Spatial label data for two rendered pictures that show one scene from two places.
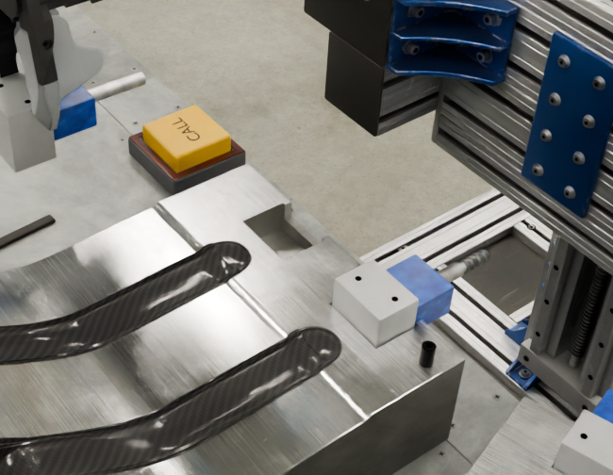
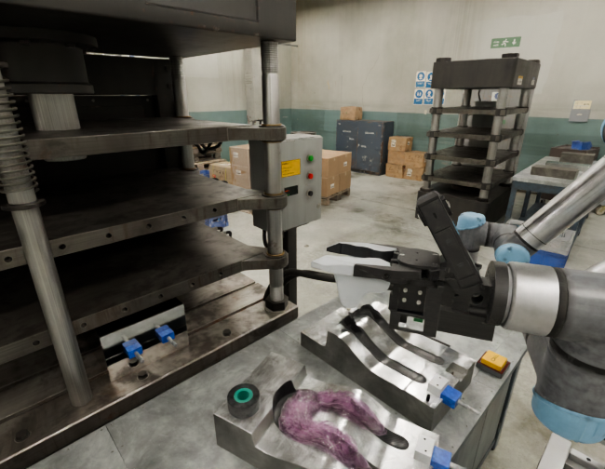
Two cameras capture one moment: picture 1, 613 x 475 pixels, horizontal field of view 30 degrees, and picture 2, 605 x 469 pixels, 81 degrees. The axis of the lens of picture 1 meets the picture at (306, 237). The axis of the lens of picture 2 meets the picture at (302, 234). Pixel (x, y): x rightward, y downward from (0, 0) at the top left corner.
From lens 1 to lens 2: 0.81 m
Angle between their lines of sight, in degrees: 73
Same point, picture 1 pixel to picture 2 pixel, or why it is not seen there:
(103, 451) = (372, 349)
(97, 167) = (474, 350)
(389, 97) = not seen: hidden behind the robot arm
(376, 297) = (436, 381)
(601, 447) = (423, 443)
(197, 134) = (494, 360)
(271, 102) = not seen: outside the picture
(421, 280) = (452, 394)
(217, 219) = (450, 357)
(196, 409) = (393, 364)
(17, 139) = not seen: hidden behind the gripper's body
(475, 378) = (456, 441)
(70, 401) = (381, 341)
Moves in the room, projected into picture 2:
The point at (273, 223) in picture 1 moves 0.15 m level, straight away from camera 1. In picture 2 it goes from (462, 371) to (509, 368)
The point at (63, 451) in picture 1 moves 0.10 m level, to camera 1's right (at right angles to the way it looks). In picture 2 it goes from (368, 341) to (376, 363)
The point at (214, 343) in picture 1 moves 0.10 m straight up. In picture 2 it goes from (411, 362) to (415, 335)
